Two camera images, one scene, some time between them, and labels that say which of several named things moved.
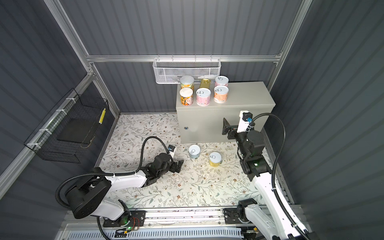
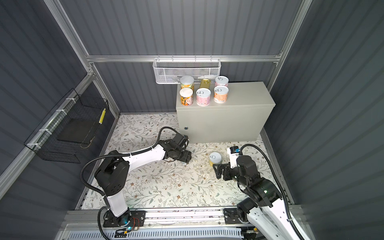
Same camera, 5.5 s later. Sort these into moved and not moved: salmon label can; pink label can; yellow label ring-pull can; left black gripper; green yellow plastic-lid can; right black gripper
Moved: right black gripper; left black gripper
Not moved: yellow label ring-pull can; green yellow plastic-lid can; pink label can; salmon label can
